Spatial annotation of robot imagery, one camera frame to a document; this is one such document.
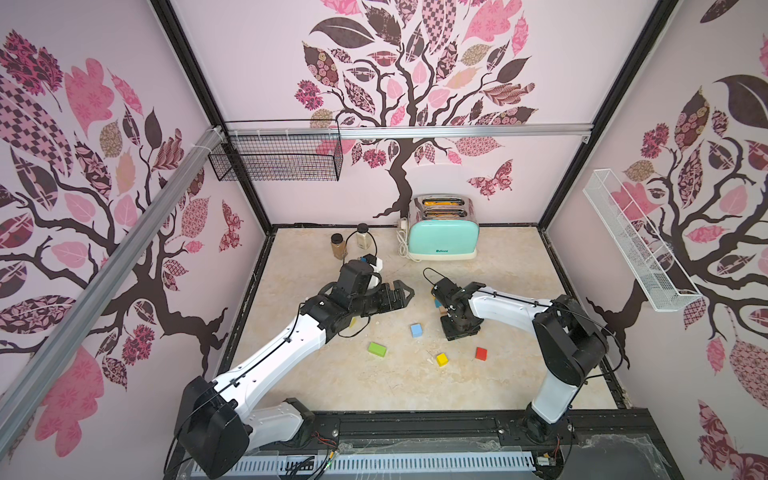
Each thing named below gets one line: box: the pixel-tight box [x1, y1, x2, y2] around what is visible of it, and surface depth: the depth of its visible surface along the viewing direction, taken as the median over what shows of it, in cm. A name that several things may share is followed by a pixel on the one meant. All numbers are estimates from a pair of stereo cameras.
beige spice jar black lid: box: [356, 222, 371, 250], surface depth 109 cm
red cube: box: [475, 347, 489, 361], surface depth 89 cm
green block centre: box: [368, 342, 387, 357], surface depth 89 cm
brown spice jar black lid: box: [331, 232, 346, 260], surface depth 107 cm
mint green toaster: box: [407, 193, 480, 261], surface depth 104 cm
